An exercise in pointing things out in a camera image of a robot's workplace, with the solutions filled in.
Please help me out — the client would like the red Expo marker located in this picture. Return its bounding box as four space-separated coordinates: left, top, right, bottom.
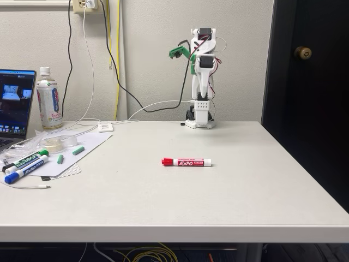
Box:
160 157 213 168

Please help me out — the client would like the green Expo marker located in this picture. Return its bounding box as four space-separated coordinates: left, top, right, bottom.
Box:
5 148 50 175

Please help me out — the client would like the blue Expo marker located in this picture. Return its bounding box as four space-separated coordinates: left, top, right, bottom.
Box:
4 154 51 186

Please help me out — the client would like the brass door knob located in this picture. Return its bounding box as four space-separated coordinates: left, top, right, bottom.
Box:
293 46 312 61

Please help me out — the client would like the white adapter hub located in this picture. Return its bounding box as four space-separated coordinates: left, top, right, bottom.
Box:
97 122 115 133

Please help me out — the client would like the white paper sheet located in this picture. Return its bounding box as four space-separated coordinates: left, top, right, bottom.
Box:
25 129 114 180

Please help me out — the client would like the dark door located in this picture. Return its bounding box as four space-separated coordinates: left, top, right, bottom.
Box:
261 0 349 214

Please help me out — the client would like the plastic tea bottle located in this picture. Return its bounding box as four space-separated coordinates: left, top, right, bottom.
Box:
36 67 64 130

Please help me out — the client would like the clear round tape container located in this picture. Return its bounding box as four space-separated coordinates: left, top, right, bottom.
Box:
39 135 79 152

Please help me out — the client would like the open laptop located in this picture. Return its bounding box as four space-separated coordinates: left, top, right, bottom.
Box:
0 69 38 153

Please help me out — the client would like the clear plastic bag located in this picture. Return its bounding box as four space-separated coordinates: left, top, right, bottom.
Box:
0 130 50 165

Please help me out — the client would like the red black servo wire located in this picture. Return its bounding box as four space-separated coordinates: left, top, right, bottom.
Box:
190 34 222 86

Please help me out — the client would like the green printed camera mount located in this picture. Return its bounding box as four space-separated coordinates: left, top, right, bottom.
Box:
178 45 198 76

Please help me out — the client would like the green camera circuit board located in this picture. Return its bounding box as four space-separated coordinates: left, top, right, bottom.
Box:
168 46 186 59

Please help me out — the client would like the white cable to robot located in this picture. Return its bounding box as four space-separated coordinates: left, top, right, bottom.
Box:
111 98 195 126

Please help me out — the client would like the thick black camera cable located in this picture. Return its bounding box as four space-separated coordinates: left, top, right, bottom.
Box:
98 0 192 114

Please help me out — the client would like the long yellow cable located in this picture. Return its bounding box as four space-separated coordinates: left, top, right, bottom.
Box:
115 0 121 121

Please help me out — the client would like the white charger cable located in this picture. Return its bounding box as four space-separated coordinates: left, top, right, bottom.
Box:
47 6 102 137

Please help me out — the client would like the thin black power cable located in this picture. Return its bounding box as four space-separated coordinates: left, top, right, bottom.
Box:
61 0 74 122

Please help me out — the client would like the beige wall outlet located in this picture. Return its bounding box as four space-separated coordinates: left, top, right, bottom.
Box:
72 0 107 15

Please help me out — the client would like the yellow cable coil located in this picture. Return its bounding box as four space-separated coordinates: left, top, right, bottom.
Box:
112 242 178 262

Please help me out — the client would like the white cable with connector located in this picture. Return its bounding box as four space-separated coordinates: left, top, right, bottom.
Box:
0 179 52 190

